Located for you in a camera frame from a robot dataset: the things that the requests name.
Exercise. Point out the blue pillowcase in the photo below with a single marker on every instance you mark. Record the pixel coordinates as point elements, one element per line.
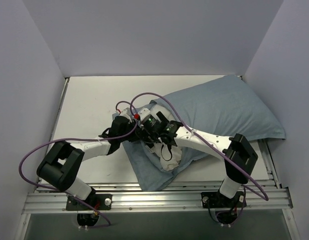
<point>225,106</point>

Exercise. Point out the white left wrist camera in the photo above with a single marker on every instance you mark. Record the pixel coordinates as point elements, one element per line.
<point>125,113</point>

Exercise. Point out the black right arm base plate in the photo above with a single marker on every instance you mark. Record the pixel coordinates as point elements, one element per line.
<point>215,200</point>

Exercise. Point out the white pillow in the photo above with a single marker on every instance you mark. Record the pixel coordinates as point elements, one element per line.
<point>169,156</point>

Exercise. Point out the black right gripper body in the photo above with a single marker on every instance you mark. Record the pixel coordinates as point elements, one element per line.
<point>149,138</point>

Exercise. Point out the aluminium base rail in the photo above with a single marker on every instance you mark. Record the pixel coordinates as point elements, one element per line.
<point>151,202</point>

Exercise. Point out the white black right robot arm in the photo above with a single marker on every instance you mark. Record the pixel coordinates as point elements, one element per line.
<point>166,137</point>

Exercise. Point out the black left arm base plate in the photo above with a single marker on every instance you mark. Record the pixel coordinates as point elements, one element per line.
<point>97,201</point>

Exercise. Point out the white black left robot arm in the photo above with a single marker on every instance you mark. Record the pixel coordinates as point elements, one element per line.
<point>61,164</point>

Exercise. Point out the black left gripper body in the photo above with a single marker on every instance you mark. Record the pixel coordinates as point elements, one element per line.
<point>120,126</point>

